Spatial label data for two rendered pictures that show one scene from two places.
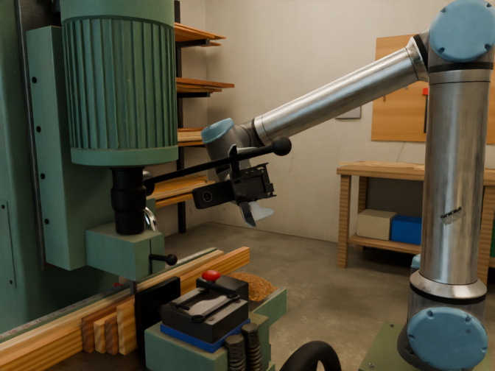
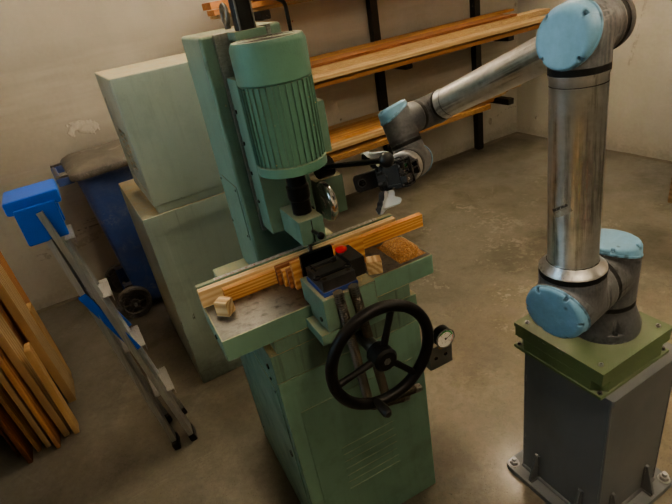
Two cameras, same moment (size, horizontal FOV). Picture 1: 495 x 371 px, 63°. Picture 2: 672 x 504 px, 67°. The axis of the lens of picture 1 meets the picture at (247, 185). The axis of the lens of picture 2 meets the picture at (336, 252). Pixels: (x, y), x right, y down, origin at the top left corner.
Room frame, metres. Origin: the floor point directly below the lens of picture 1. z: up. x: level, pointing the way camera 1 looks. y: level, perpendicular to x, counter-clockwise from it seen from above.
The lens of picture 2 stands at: (-0.30, -0.53, 1.59)
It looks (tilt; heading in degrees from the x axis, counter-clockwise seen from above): 28 degrees down; 33
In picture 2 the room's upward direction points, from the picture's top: 10 degrees counter-clockwise
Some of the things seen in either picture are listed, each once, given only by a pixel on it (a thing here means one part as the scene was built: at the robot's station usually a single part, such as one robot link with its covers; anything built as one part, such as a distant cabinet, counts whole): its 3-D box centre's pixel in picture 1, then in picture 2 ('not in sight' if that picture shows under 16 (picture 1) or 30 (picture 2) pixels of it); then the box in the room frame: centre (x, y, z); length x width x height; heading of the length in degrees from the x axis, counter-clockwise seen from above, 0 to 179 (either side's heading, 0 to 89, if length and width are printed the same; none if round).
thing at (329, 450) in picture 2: not in sight; (327, 388); (0.76, 0.31, 0.36); 0.58 x 0.45 x 0.71; 56
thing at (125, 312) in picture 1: (169, 305); (329, 262); (0.67, 0.14, 0.94); 0.21 x 0.01 x 0.08; 146
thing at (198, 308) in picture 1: (211, 305); (337, 268); (0.58, 0.05, 0.99); 0.13 x 0.11 x 0.06; 146
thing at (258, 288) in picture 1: (244, 281); (399, 245); (0.84, 0.01, 0.91); 0.12 x 0.09 x 0.03; 56
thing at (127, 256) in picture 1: (125, 252); (303, 224); (0.71, 0.22, 1.02); 0.14 x 0.07 x 0.09; 56
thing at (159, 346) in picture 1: (208, 350); (339, 294); (0.57, 0.06, 0.92); 0.15 x 0.13 x 0.09; 146
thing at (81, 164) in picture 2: not in sight; (137, 223); (1.51, 2.05, 0.48); 0.64 x 0.54 x 0.97; 151
